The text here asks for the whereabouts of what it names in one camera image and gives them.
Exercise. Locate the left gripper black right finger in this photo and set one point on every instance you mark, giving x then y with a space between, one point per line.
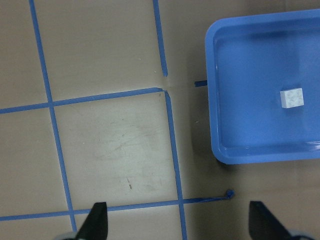
263 225

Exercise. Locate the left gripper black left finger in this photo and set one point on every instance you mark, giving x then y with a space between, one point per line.
95 226

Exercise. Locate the white block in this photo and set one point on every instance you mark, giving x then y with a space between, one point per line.
292 98

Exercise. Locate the blue plastic tray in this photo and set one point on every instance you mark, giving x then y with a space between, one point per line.
249 60

